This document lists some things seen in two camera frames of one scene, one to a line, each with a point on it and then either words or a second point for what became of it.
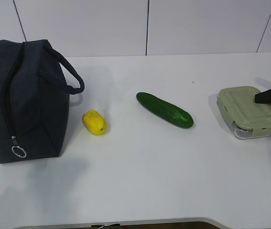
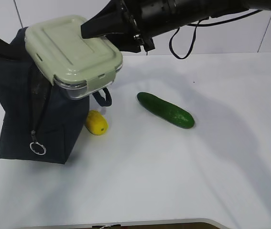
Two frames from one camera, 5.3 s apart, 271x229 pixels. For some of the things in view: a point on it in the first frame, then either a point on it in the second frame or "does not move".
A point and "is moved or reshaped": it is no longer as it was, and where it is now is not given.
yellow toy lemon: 94,122 does not move
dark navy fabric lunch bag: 26,99 is moved or reshaped
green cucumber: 165,110 does not move
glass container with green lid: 247,119 to 77,66
